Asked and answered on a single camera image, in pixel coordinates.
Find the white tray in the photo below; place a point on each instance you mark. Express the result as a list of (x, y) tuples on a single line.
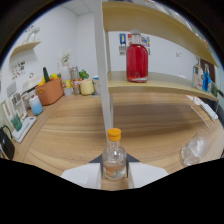
[(26, 130)]

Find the wooden wall shelf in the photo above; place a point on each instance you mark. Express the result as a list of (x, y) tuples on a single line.
[(25, 47)]

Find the blue header wall poster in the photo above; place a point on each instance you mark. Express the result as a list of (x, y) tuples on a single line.
[(122, 45)]

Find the red liquid glass bottle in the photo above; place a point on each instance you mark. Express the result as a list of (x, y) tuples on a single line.
[(137, 63)]

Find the white pouch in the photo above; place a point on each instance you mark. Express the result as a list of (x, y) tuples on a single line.
[(206, 110)]

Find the orange-cap small clear bottle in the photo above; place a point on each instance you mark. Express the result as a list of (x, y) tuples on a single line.
[(114, 160)]

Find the orange basket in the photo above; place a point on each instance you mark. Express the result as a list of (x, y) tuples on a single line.
[(50, 93)]

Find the black kettle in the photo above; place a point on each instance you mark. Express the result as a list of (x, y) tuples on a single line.
[(6, 145)]

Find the yellow mug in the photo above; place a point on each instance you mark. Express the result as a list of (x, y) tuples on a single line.
[(87, 87)]

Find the green cup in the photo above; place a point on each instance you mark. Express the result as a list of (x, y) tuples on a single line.
[(16, 122)]

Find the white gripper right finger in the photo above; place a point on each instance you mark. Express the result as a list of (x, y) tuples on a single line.
[(143, 174)]

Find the glass cup with ice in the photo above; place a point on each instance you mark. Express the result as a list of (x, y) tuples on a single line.
[(195, 150)]

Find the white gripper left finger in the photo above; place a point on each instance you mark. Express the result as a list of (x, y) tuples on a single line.
[(86, 175)]

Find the green potted plant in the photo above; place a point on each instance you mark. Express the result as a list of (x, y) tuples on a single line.
[(84, 74)]

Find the two-tier wooden shelf rack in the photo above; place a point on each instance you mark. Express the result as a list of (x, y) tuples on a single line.
[(150, 23)]

